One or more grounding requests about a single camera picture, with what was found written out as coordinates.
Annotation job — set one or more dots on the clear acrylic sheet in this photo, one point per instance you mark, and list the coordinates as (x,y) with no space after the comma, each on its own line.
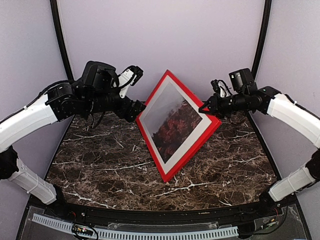
(175,117)

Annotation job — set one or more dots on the right black corner post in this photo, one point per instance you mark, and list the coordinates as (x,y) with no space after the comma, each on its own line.
(262,37)

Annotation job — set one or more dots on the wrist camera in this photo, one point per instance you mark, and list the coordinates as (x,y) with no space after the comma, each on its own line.
(129,77)
(220,87)

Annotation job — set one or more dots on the white slotted cable duct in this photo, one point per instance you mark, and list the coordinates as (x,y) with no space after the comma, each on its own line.
(84,232)

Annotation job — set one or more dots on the autumn forest photo print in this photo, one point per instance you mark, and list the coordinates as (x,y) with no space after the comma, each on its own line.
(170,121)

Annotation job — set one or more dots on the red wooden picture frame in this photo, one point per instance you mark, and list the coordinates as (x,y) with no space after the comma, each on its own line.
(205,140)

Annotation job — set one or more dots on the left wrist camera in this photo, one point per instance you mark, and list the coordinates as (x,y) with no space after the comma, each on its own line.
(129,77)

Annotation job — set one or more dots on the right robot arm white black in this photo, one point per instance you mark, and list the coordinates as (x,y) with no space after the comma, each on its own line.
(270,101)

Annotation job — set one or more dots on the black corner post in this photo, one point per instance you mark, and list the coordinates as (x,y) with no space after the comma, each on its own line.
(262,37)
(60,39)

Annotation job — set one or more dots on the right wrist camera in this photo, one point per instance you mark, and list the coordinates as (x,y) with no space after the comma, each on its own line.
(220,87)

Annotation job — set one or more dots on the black front rail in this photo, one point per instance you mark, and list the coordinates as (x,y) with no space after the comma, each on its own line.
(243,214)

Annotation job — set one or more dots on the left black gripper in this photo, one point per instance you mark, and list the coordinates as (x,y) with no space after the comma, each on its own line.
(122,112)

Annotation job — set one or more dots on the white mat board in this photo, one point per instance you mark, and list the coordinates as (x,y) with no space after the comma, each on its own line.
(192,132)

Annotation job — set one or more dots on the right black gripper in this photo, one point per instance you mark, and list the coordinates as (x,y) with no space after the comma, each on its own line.
(215,106)

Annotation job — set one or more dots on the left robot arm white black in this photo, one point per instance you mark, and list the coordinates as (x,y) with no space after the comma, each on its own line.
(100,89)

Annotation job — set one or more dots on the left black corner post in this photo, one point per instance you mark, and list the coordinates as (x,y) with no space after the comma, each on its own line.
(60,39)

